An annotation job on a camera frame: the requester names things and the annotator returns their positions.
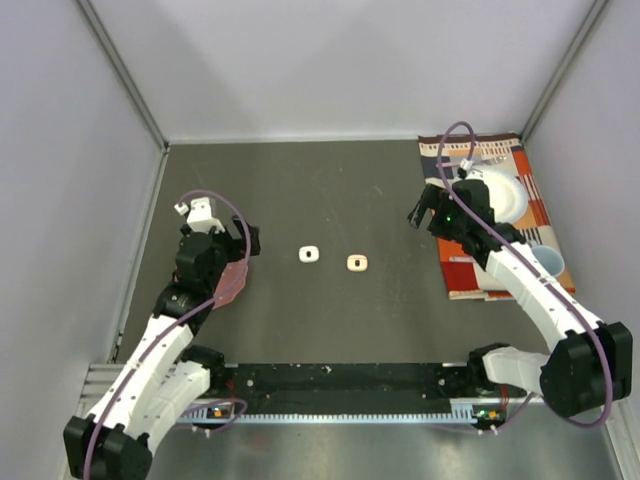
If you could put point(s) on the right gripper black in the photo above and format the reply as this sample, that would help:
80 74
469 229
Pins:
439 201

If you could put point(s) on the light blue cup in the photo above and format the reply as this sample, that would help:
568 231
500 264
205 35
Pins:
550 259

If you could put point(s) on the pink polka dot plate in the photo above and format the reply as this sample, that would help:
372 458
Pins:
231 283

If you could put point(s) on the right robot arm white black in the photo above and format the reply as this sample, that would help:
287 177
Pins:
545 310

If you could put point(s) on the pink earbud charging case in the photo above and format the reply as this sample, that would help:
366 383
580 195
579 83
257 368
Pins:
357 263

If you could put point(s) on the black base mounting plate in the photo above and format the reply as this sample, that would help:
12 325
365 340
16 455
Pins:
355 387

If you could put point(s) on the left aluminium corner post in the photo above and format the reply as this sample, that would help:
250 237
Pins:
92 19

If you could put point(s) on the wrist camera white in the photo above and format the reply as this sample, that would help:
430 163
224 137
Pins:
466 170
200 215

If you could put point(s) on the patterned orange placemat cloth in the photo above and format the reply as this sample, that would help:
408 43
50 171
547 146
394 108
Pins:
463 278

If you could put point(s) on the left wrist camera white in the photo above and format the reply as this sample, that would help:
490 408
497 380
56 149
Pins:
200 215

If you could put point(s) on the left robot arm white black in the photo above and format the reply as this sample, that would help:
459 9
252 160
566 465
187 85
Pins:
166 373

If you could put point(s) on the white earbud charging case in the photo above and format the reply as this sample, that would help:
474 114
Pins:
309 254

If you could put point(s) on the white paper plate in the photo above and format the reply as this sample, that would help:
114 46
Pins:
507 197

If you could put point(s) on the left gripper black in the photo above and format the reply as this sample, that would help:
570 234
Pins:
238 246

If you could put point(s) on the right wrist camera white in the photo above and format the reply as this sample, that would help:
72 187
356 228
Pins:
466 170

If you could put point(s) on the right aluminium corner post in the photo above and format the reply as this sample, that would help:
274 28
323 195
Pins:
586 30

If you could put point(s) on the aluminium corner post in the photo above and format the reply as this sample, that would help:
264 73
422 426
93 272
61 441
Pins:
586 30
92 19

